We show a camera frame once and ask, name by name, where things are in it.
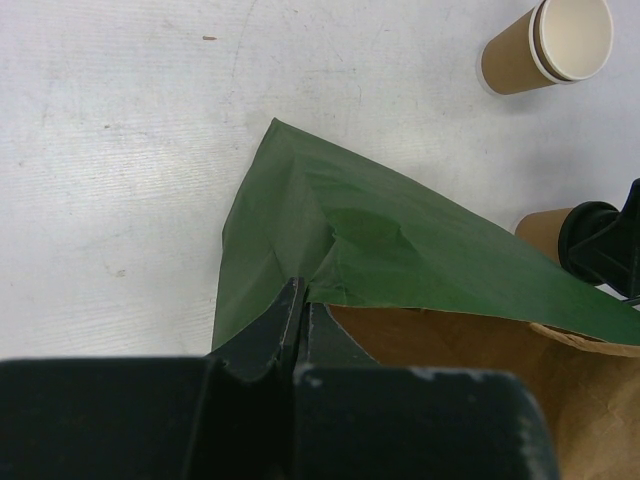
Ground single brown paper cup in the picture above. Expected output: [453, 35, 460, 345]
[515, 208, 572, 264]

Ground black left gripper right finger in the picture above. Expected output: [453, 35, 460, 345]
[297, 303, 380, 371]

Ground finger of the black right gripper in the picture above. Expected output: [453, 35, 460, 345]
[569, 179, 639, 300]

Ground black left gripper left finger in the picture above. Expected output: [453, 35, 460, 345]
[207, 277, 305, 385]

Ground black plastic cup lid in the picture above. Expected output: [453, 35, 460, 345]
[558, 201, 619, 286]

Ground brown paper cup stack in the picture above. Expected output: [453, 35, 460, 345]
[477, 0, 614, 96]

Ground green paper bag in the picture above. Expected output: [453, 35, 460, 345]
[213, 120, 639, 479]

